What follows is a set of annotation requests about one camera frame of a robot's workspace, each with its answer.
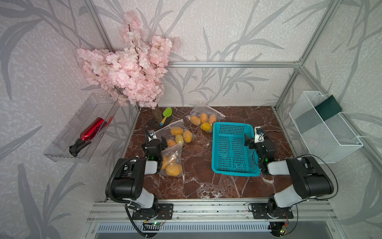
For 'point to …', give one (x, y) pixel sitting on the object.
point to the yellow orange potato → (170, 143)
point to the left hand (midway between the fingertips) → (154, 137)
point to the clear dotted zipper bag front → (173, 154)
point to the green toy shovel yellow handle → (167, 112)
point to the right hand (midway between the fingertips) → (252, 132)
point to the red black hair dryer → (87, 134)
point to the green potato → (179, 137)
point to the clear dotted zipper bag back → (201, 108)
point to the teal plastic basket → (230, 156)
